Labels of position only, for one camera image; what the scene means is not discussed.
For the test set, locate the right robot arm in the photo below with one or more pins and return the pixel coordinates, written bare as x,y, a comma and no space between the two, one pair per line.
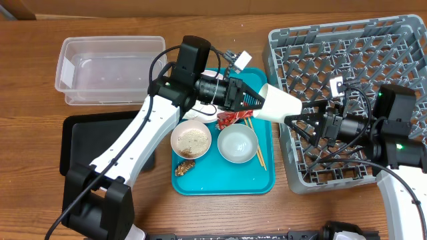
382,141

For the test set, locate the teal serving tray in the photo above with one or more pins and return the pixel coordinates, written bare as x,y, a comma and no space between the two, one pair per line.
214,175

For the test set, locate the clear plastic bin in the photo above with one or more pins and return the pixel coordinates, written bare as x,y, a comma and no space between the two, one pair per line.
106,70

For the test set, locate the grey dishwasher rack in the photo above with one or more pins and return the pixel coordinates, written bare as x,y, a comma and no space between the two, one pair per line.
371,52

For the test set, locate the wooden chopstick right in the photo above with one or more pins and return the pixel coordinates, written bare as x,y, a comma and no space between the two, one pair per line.
260,156

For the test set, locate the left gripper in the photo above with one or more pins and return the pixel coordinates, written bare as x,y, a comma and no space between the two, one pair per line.
234,93

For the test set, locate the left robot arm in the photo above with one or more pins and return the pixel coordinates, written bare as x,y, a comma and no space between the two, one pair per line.
97,199

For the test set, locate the red snack wrapper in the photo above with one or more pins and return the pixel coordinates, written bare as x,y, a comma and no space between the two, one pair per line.
227,118

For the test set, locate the wooden chopstick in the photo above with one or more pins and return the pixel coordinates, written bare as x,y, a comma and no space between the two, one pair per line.
246,122
260,156

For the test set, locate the brown food scrap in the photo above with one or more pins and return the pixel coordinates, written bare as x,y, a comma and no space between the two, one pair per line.
184,167

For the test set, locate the black plastic tray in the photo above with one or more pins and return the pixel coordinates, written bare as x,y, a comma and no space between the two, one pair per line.
85,137

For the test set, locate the wooden chopstick left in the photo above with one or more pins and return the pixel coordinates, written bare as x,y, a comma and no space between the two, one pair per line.
246,122

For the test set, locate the white paper cup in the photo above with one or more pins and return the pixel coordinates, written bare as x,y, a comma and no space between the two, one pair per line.
277,105

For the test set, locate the grey-white bowl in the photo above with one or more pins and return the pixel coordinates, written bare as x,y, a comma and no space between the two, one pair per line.
237,143

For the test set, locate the pink bowl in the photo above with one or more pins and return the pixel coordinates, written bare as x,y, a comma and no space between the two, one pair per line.
190,139

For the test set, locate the white round plate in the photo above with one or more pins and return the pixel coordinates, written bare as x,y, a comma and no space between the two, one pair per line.
203,113

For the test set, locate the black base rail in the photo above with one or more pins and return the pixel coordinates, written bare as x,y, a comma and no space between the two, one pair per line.
290,235

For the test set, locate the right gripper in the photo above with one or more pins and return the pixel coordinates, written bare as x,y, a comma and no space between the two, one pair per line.
316,118

